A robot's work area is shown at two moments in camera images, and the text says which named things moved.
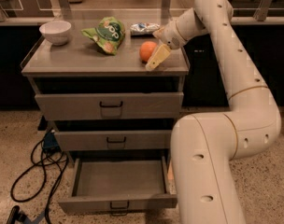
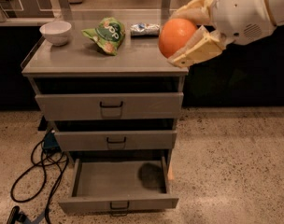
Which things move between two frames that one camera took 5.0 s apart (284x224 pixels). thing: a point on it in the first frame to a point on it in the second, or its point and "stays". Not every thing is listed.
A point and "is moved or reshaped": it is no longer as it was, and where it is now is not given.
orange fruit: [147, 50] is moved or reshaped
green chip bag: [108, 34] stays
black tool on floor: [16, 216] stays
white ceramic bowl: [56, 32] stays
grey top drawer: [109, 105] stays
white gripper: [170, 34] to [240, 14]
